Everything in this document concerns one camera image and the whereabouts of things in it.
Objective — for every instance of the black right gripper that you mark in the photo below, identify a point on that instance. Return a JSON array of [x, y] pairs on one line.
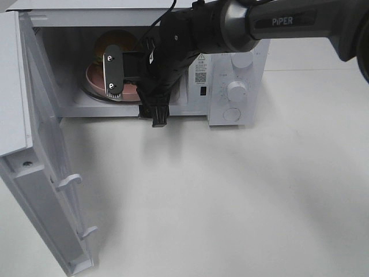
[[154, 69]]

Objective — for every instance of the pink round plate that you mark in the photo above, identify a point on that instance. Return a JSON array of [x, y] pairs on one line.
[[95, 79]]

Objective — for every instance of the toy burger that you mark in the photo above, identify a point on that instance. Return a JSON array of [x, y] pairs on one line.
[[124, 39]]

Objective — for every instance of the round white door button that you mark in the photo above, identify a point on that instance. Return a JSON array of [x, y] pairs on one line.
[[232, 115]]

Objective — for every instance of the white microwave door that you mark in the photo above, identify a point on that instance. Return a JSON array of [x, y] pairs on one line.
[[34, 162]]

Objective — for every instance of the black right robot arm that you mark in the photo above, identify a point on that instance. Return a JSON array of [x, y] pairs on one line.
[[227, 27]]

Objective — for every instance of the white warning label sticker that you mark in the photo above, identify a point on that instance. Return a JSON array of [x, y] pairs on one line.
[[200, 70]]

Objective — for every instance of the white microwave oven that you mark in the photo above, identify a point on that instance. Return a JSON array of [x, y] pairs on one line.
[[69, 30]]

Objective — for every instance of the white lower microwave knob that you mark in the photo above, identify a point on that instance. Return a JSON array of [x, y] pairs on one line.
[[236, 91]]

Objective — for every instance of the white microwave knob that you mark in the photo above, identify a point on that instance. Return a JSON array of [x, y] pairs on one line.
[[242, 60], [236, 91]]

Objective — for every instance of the white upper microwave knob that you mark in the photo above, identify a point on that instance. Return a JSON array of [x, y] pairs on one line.
[[242, 60]]

